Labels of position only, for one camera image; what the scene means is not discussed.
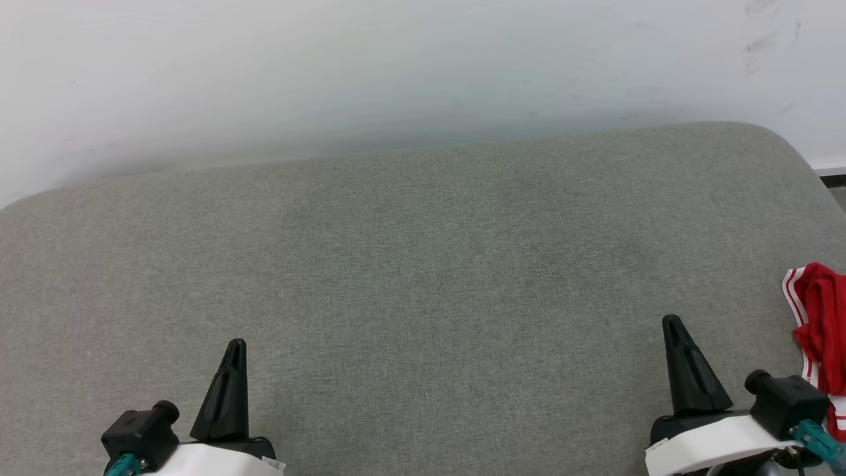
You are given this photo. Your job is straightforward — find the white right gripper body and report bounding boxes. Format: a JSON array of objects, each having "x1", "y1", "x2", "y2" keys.
[{"x1": 645, "y1": 407, "x2": 794, "y2": 476}]

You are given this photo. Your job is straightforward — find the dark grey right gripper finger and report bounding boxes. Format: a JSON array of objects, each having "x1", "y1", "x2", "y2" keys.
[{"x1": 662, "y1": 315, "x2": 733, "y2": 416}]

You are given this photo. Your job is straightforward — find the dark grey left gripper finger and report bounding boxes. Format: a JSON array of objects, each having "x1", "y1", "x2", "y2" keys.
[{"x1": 190, "y1": 338, "x2": 249, "y2": 442}]

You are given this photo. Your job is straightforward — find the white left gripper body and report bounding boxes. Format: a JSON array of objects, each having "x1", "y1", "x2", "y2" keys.
[{"x1": 142, "y1": 436, "x2": 286, "y2": 476}]

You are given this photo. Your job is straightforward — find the red basketball jersey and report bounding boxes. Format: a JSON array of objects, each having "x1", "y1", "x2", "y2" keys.
[{"x1": 782, "y1": 262, "x2": 846, "y2": 442}]

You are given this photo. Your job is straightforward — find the grey fabric sofa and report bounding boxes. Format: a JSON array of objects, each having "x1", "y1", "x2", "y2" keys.
[{"x1": 0, "y1": 121, "x2": 846, "y2": 476}]

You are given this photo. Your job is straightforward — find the white skirting board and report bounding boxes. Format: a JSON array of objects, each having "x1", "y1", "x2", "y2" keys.
[{"x1": 812, "y1": 159, "x2": 846, "y2": 189}]

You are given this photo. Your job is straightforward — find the teal left camera cable connector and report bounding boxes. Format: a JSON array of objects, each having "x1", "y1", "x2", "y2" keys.
[{"x1": 104, "y1": 453, "x2": 146, "y2": 476}]

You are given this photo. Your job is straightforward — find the teal camera cable connector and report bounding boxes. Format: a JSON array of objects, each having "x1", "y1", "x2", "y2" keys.
[
  {"x1": 790, "y1": 419, "x2": 846, "y2": 473},
  {"x1": 104, "y1": 453, "x2": 146, "y2": 476}
]

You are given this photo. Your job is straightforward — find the teal right camera cable connector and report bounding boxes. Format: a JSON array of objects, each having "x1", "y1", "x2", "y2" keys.
[{"x1": 790, "y1": 419, "x2": 846, "y2": 473}]

